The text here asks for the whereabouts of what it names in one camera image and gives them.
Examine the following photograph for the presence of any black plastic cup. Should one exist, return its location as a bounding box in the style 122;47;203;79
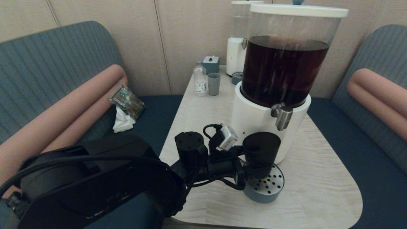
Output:
242;132;282;179

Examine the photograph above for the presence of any small grey-blue cup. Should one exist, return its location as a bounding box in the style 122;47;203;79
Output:
207;73;221;96

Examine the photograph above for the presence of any round grey drip tray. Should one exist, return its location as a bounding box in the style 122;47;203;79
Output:
243;162;285;204

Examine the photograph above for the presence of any metal dispenser tap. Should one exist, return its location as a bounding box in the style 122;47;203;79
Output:
271;102;293;131

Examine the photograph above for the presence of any clear plastic bottle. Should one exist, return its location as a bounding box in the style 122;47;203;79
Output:
193;60;208;97

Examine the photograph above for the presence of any large dark tea dispenser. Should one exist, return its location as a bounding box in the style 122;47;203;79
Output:
230;4;349;164

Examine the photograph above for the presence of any blue tissue box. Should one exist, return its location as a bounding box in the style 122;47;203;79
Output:
203;56;220;75

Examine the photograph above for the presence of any crumpled white tissue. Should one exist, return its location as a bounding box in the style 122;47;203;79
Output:
113;106;136;134

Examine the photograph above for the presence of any clear printed snack packet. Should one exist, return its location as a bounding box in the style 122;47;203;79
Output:
108;84;146;121

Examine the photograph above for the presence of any pink bolster cushion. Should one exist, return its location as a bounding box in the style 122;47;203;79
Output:
0;64;128;195
346;68;407;142

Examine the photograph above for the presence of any large white dispenser lid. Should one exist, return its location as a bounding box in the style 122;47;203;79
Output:
250;0;349;18

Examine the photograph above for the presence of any blue upholstered bench with packet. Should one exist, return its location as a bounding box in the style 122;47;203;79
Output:
0;21;185;229

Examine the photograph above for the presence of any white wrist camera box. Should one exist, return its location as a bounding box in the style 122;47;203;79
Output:
218;124;238;151

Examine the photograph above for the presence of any black camera cable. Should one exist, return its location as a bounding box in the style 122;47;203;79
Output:
203;124;224;141

